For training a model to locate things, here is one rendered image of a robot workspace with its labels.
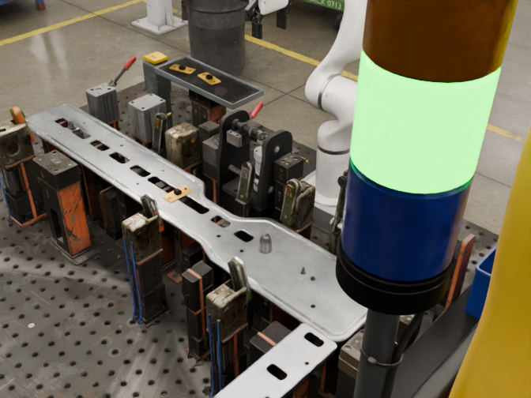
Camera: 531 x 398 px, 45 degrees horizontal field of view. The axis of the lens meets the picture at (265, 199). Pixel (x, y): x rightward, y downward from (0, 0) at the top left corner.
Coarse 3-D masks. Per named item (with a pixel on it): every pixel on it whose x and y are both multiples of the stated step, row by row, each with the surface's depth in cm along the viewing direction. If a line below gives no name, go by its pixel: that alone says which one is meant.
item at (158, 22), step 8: (152, 0) 532; (160, 0) 530; (168, 0) 536; (152, 8) 536; (160, 8) 533; (168, 8) 539; (152, 16) 541; (160, 16) 536; (168, 16) 538; (136, 24) 545; (144, 24) 544; (152, 24) 544; (160, 24) 540; (168, 24) 543; (176, 24) 545; (184, 24) 548; (160, 32) 531
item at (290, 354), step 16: (288, 336) 139; (320, 336) 139; (272, 352) 135; (288, 352) 135; (304, 352) 135; (320, 352) 135; (256, 368) 132; (288, 368) 132; (304, 368) 132; (240, 384) 128; (256, 384) 128; (272, 384) 128; (288, 384) 129
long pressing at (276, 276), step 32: (32, 128) 209; (64, 128) 209; (96, 128) 209; (96, 160) 194; (160, 160) 194; (128, 192) 181; (160, 192) 181; (192, 192) 181; (192, 224) 169; (256, 224) 170; (224, 256) 159; (256, 256) 160; (288, 256) 160; (320, 256) 160; (256, 288) 151; (288, 288) 151; (320, 288) 151; (320, 320) 143; (352, 320) 143
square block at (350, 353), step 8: (360, 336) 131; (352, 344) 129; (344, 352) 128; (352, 352) 128; (344, 360) 130; (352, 360) 128; (344, 368) 131; (352, 368) 129; (344, 376) 132; (352, 376) 130; (344, 384) 134; (352, 384) 131; (336, 392) 137; (344, 392) 135; (352, 392) 133
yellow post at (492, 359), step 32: (512, 192) 44; (512, 224) 45; (512, 256) 46; (512, 288) 48; (480, 320) 52; (512, 320) 49; (480, 352) 53; (512, 352) 50; (480, 384) 54; (512, 384) 52
